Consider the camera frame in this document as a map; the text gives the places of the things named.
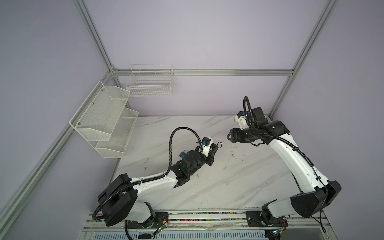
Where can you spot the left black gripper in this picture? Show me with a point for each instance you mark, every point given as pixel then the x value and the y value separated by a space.
pixel 211 156

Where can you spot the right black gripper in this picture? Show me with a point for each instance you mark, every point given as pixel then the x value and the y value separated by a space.
pixel 233 133

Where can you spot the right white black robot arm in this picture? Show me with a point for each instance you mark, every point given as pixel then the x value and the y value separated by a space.
pixel 316 190

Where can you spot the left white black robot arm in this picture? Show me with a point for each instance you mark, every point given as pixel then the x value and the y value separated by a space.
pixel 123 199

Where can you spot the large blue padlock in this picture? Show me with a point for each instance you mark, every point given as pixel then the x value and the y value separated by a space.
pixel 183 154

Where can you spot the lower white mesh shelf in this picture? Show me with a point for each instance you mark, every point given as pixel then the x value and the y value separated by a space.
pixel 115 148

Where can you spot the white mesh shelf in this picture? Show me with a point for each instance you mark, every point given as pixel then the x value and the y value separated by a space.
pixel 115 148
pixel 96 119

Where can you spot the upper white mesh shelf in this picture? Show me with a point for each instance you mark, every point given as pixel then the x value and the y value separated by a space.
pixel 96 119

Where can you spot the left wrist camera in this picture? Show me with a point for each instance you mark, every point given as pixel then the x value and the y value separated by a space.
pixel 206 144

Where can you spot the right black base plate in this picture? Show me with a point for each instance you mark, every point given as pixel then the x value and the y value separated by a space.
pixel 255 219

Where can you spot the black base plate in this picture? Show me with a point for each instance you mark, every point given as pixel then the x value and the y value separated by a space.
pixel 154 222
pixel 255 219

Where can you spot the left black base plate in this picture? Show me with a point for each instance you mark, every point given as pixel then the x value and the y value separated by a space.
pixel 154 222

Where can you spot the white wire basket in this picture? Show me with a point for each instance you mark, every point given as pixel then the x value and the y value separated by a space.
pixel 151 81

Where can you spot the aluminium mounting rail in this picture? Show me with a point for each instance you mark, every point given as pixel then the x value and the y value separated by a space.
pixel 235 219

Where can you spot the aluminium frame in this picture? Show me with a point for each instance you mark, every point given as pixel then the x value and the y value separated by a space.
pixel 19 201

